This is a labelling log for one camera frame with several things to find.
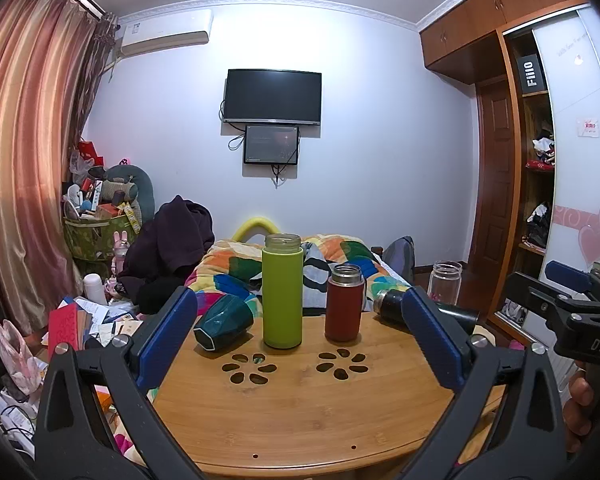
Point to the bamboo folding table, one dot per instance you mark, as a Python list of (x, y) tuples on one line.
[(300, 410)]

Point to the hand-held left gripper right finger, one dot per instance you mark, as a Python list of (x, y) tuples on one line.
[(430, 332)]

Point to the grey backpack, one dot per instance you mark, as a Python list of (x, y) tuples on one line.
[(399, 257)]

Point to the green fabric storage basket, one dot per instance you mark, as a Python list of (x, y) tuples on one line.
[(87, 240)]

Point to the person's right hand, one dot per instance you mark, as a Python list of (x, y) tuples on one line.
[(577, 410)]

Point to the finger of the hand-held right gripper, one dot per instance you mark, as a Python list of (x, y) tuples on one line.
[(535, 292), (567, 274)]

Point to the striped pink curtain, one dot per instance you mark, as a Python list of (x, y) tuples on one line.
[(25, 150)]

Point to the clear glass jar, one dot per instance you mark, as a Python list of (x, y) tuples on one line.
[(444, 285)]

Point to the red steel-rimmed bottle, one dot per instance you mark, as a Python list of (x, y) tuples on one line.
[(344, 310)]

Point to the dark teal faceted cup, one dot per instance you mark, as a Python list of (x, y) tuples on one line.
[(223, 322)]

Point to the red patterned box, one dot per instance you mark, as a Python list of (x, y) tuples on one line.
[(65, 332)]

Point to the pile of papers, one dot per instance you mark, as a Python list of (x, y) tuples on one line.
[(107, 322)]

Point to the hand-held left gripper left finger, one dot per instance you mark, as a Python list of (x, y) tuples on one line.
[(172, 327)]

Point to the black steel-rimmed bottle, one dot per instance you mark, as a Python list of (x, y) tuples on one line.
[(392, 305)]

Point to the brown wooden door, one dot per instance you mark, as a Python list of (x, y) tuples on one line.
[(495, 175)]

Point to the small wall-mounted monitor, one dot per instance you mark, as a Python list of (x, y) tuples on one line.
[(272, 144)]

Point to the red gift bag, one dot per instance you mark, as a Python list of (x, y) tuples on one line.
[(91, 152)]

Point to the wall-mounted black television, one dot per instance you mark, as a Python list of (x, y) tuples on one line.
[(273, 96)]

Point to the pink bunny bottle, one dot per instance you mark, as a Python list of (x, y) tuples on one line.
[(120, 252)]

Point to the lime green tall bottle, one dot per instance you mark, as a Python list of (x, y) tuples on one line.
[(282, 295)]

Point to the black printed box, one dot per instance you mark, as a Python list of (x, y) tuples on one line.
[(530, 72)]

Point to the colourful patchwork blanket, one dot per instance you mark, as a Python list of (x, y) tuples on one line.
[(230, 265)]

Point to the wooden wardrobe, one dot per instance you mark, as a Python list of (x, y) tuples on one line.
[(555, 110)]

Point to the yellow foam tube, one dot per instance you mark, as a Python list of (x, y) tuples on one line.
[(252, 222)]

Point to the white air conditioner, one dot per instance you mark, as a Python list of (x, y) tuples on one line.
[(165, 30)]

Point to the dark clothes pile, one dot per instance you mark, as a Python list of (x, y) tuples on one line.
[(172, 245)]

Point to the white thermos bottle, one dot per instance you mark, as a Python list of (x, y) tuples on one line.
[(94, 290)]

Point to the pink floral bag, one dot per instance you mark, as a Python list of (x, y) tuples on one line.
[(17, 360)]

